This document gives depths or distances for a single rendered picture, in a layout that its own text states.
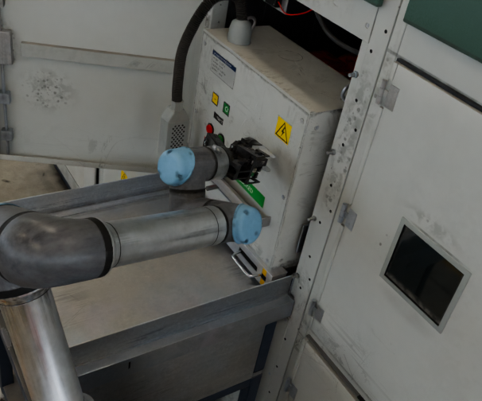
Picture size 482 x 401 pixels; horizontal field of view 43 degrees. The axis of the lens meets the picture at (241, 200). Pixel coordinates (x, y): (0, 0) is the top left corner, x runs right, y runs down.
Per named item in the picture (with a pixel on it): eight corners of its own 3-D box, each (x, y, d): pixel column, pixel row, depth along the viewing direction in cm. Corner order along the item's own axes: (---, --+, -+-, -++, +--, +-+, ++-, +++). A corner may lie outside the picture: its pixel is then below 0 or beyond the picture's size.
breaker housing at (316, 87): (270, 274, 161) (311, 112, 133) (184, 174, 193) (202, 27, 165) (404, 231, 187) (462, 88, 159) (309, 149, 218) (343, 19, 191)
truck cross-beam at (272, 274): (267, 293, 161) (272, 277, 158) (176, 183, 196) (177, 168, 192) (282, 288, 164) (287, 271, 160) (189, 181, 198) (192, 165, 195)
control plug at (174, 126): (163, 166, 178) (169, 113, 168) (156, 157, 181) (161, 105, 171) (187, 161, 181) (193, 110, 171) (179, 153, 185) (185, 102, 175)
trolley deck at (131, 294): (41, 406, 132) (40, 389, 128) (-26, 236, 172) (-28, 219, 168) (289, 316, 166) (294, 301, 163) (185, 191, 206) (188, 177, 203)
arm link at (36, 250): (33, 228, 81) (266, 193, 117) (-6, 216, 88) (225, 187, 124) (35, 312, 82) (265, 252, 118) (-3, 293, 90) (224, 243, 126)
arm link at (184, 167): (153, 188, 124) (154, 145, 122) (190, 183, 132) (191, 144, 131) (182, 192, 119) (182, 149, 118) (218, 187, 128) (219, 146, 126)
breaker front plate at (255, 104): (266, 274, 161) (305, 114, 133) (181, 176, 192) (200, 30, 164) (270, 272, 161) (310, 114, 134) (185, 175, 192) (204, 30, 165)
